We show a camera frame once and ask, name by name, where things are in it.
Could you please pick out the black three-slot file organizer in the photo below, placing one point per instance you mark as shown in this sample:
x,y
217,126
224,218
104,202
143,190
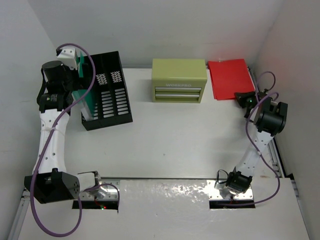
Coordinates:
x,y
112,105

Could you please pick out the green notebook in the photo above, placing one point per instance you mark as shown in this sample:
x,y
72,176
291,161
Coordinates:
x,y
87,104

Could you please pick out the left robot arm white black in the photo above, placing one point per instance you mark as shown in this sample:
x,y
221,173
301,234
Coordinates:
x,y
50,181

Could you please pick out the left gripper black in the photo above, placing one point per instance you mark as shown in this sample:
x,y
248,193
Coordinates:
x,y
78,80

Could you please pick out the green metal drawer toolbox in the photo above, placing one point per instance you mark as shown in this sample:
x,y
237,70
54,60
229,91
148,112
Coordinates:
x,y
178,80

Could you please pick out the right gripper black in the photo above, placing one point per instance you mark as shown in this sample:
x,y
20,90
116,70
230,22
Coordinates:
x,y
241,96

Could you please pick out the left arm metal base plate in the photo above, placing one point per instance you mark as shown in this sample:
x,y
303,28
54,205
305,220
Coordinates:
x,y
107,191

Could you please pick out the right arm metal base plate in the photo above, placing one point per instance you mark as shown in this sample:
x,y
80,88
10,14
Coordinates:
x,y
218,192

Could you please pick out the red folder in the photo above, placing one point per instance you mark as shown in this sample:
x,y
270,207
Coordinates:
x,y
229,77

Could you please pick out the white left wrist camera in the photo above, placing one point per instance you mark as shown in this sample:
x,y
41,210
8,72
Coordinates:
x,y
68,56

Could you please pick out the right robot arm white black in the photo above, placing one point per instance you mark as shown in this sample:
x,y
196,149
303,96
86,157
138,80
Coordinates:
x,y
264,121

